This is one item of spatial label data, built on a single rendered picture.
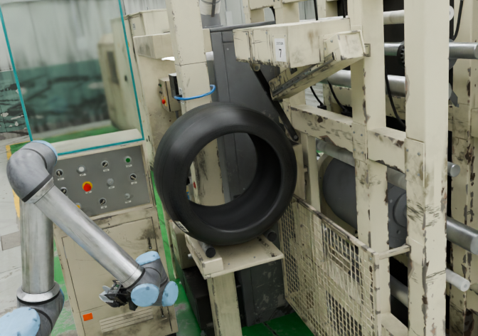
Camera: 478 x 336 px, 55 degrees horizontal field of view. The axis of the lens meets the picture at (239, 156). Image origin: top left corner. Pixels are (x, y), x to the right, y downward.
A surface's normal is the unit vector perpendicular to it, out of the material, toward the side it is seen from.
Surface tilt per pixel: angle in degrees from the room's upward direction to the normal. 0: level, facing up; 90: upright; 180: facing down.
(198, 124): 47
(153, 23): 90
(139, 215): 90
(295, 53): 90
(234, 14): 90
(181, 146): 59
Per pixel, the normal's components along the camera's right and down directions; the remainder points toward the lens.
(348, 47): 0.26, -0.07
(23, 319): -0.12, -0.91
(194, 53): 0.32, 0.23
